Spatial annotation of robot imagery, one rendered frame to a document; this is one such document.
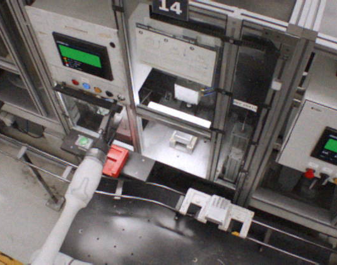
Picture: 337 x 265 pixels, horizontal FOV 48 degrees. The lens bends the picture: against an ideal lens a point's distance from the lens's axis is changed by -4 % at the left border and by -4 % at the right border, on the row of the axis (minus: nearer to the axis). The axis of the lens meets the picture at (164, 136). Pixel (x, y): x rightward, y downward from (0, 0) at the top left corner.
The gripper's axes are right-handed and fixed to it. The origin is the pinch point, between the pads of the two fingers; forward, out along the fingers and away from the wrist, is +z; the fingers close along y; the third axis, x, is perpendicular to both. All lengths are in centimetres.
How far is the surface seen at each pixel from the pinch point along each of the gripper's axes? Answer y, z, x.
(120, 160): -39.1, -1.1, 5.7
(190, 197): -52, -7, -34
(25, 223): -129, -26, 96
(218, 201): -47, -8, -49
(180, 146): -46, 19, -21
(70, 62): 24.8, 5.8, 17.8
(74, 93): 2.8, 6.1, 23.2
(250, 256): -76, -23, -71
